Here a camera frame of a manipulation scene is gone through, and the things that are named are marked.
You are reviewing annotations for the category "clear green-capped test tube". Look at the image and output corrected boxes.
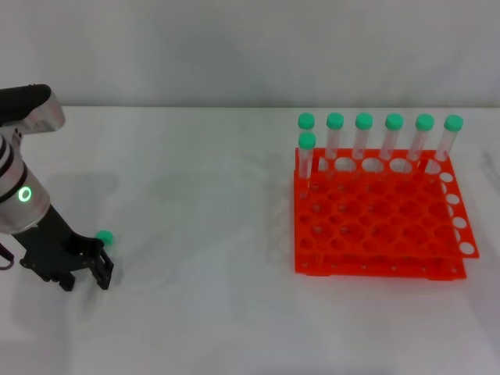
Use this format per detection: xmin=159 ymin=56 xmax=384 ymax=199
xmin=87 ymin=229 xmax=116 ymax=305
xmin=433 ymin=114 xmax=465 ymax=165
xmin=380 ymin=112 xmax=405 ymax=163
xmin=324 ymin=112 xmax=345 ymax=163
xmin=297 ymin=131 xmax=317 ymax=198
xmin=297 ymin=112 xmax=316 ymax=136
xmin=405 ymin=112 xmax=435 ymax=163
xmin=351 ymin=112 xmax=374 ymax=163

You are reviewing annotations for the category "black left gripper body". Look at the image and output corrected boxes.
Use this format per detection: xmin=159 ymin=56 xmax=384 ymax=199
xmin=10 ymin=205 xmax=105 ymax=275

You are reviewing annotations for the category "orange test tube rack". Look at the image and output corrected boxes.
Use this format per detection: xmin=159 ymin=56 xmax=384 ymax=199
xmin=292 ymin=147 xmax=480 ymax=281

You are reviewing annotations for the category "black silver wrist camera housing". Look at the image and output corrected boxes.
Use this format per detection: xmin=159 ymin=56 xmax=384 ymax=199
xmin=0 ymin=84 xmax=66 ymax=138

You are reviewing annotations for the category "thin dark arm cable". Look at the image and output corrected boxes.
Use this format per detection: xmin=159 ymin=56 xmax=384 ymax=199
xmin=0 ymin=242 xmax=15 ymax=271

